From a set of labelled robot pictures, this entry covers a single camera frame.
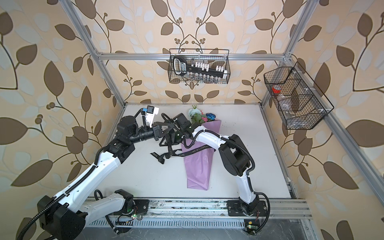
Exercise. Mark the pink purple wrapping paper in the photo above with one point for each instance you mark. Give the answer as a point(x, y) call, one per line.
point(198, 166)

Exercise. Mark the back black wire basket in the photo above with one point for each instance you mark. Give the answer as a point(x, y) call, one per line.
point(214, 54)

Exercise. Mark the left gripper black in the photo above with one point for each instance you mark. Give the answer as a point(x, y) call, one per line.
point(155, 130)

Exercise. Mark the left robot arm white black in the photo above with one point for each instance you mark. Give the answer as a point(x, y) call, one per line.
point(65, 215)

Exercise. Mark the black socket tool set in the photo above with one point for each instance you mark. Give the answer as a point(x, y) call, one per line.
point(199, 66)

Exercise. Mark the black wire basket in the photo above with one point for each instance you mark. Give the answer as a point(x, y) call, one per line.
point(310, 103)
point(214, 54)

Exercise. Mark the red capped clear bottle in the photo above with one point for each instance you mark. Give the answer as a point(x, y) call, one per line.
point(284, 102)

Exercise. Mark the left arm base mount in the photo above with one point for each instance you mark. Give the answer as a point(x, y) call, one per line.
point(134, 207)

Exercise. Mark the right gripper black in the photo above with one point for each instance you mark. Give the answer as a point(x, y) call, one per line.
point(172, 138)

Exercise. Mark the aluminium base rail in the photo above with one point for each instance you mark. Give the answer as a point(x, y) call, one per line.
point(203, 208)

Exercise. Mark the right black wire basket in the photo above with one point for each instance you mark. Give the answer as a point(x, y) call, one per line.
point(310, 103)

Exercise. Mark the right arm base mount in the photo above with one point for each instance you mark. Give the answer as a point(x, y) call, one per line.
point(238, 208)

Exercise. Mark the pale green fake flower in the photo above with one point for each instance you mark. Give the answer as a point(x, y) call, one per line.
point(194, 111)

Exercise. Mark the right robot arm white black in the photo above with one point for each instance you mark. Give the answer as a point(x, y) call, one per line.
point(235, 157)

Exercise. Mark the blue fake rose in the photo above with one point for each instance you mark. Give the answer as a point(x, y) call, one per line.
point(210, 117)

